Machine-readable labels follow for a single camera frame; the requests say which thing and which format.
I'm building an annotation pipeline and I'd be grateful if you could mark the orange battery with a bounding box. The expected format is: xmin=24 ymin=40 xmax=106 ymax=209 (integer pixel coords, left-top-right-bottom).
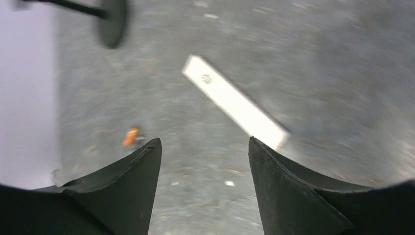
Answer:
xmin=123 ymin=126 xmax=141 ymax=146

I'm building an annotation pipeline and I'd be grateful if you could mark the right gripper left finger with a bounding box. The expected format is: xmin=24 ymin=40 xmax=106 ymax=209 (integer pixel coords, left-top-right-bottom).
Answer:
xmin=0 ymin=138 xmax=162 ymax=235

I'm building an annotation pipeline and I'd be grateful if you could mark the white remote control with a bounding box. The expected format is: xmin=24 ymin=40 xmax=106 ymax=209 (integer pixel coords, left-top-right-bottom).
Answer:
xmin=182 ymin=55 xmax=290 ymax=150

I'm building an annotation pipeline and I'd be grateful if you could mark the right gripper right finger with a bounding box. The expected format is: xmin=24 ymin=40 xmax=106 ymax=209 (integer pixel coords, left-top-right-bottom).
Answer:
xmin=248 ymin=137 xmax=415 ymax=235

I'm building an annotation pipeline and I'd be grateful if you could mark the black stand with pink ball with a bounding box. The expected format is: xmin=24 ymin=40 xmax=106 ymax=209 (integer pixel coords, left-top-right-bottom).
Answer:
xmin=13 ymin=0 xmax=130 ymax=50

